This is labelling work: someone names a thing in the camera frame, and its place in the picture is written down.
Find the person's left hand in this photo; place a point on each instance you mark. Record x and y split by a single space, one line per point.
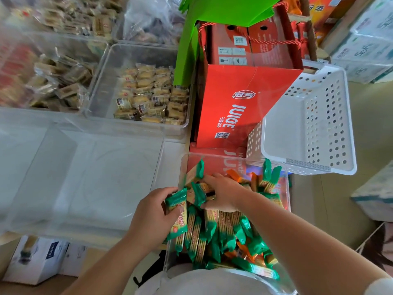
149 219

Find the person's right hand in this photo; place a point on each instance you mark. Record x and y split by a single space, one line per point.
228 195

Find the person's left thumb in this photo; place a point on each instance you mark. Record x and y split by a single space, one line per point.
175 214

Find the person's right thumb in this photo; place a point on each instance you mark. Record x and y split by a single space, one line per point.
210 204

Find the green biscuit packet orange print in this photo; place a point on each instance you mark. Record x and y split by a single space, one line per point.
179 225

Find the person's right forearm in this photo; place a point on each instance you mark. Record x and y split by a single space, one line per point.
301 245

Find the person's left forearm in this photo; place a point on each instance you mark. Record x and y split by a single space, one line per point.
110 267

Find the pile of green snack packets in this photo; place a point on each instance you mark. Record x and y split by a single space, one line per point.
221 236

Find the orange snack packet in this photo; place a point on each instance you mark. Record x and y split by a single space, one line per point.
235 176
244 253

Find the red juice carton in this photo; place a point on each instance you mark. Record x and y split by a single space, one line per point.
211 152
239 101

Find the clear plastic bin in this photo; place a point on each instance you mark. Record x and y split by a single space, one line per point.
284 181

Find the large empty clear bin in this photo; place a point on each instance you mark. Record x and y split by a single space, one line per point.
92 168

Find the small white box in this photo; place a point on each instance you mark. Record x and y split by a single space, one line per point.
73 259

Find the pile of yellow pastry packets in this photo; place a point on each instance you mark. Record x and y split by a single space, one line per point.
153 95

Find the white perforated plastic basket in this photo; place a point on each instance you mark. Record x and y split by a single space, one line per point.
310 119

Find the clear bin with yellow pastries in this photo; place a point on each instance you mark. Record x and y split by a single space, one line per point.
107 85

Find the white appliance box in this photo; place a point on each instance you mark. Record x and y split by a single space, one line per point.
33 261

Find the white and teal carton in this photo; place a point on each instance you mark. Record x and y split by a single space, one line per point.
376 193

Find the green paper bag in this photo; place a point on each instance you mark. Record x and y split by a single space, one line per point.
196 30

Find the pile of brown snack packets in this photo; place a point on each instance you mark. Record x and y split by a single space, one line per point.
61 82

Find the clear plastic bag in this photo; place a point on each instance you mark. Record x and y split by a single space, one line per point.
150 18

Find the clear bin with brown snacks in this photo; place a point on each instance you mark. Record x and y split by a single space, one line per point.
18 73

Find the pile of pale snack packets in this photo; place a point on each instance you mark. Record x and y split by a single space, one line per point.
79 15

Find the orange printed carton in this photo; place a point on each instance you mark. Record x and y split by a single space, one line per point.
328 15

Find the stack of white tissue cartons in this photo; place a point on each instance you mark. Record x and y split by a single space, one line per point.
365 39

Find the clear bin with pale snacks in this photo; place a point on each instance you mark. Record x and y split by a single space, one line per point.
18 15

